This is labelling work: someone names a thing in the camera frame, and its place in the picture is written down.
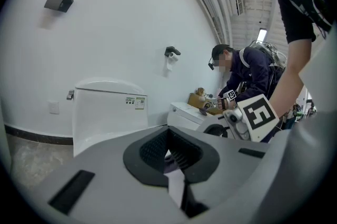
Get brown cardboard box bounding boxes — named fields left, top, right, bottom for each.
left=187, top=92, right=223, bottom=115

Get white wall socket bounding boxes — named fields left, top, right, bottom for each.
left=47, top=100, right=61, bottom=115

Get person's black shirt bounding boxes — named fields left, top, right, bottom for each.
left=273, top=0, right=336, bottom=45

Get person's right forearm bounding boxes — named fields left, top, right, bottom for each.
left=268, top=37, right=316, bottom=120

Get ceiling light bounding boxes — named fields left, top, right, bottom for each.
left=257, top=28, right=268, bottom=42

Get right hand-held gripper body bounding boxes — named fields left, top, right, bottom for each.
left=223, top=93, right=280, bottom=143

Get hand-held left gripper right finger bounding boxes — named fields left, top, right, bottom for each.
left=167, top=125, right=271, bottom=218

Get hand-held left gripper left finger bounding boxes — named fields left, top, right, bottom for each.
left=34, top=125, right=190, bottom=224

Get white toilet paper roll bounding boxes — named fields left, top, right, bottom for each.
left=165, top=53, right=180, bottom=73

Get compact white toilet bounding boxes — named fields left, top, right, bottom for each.
left=167, top=101, right=211, bottom=132

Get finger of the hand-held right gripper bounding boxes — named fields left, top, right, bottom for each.
left=196, top=116, right=229, bottom=139

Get white toilet with tank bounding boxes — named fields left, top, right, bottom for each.
left=72, top=76, right=169, bottom=158

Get black wall paper holder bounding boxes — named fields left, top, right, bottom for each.
left=43, top=0, right=74, bottom=13
left=164, top=46, right=182, bottom=58

